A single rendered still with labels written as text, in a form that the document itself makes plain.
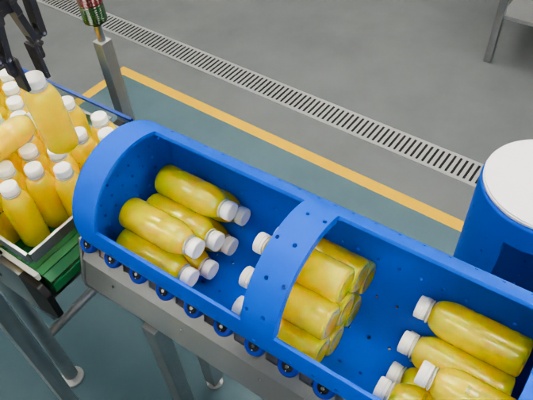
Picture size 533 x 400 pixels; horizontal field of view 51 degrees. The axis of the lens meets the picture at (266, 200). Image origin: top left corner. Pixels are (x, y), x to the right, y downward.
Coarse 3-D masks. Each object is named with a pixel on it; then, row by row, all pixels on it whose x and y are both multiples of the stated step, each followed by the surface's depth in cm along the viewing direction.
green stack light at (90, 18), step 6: (96, 6) 144; (102, 6) 146; (84, 12) 144; (90, 12) 144; (96, 12) 145; (102, 12) 146; (84, 18) 146; (90, 18) 145; (96, 18) 146; (102, 18) 147; (90, 24) 147; (96, 24) 147
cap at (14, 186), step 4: (8, 180) 122; (12, 180) 122; (0, 184) 121; (4, 184) 121; (8, 184) 121; (12, 184) 121; (16, 184) 121; (0, 188) 120; (4, 188) 120; (8, 188) 120; (12, 188) 120; (16, 188) 121; (0, 192) 120; (4, 192) 120; (8, 192) 120; (12, 192) 120; (16, 192) 121; (4, 196) 121; (8, 196) 121; (12, 196) 121
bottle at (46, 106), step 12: (48, 84) 106; (36, 96) 104; (48, 96) 105; (60, 96) 108; (36, 108) 105; (48, 108) 106; (60, 108) 108; (36, 120) 108; (48, 120) 108; (60, 120) 109; (48, 132) 110; (60, 132) 111; (72, 132) 114; (48, 144) 113; (60, 144) 113; (72, 144) 115
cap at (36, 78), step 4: (28, 72) 104; (32, 72) 104; (36, 72) 104; (40, 72) 104; (28, 76) 103; (32, 76) 103; (36, 76) 103; (40, 76) 103; (28, 80) 103; (32, 80) 103; (36, 80) 102; (40, 80) 103; (44, 80) 104; (32, 84) 102; (36, 84) 103; (40, 84) 103; (44, 84) 104; (32, 88) 103; (36, 88) 103; (40, 88) 104
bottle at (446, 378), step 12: (432, 372) 85; (444, 372) 84; (456, 372) 83; (432, 384) 84; (444, 384) 82; (456, 384) 82; (468, 384) 82; (480, 384) 82; (432, 396) 84; (444, 396) 82; (456, 396) 81; (468, 396) 81; (480, 396) 80; (492, 396) 80; (504, 396) 81
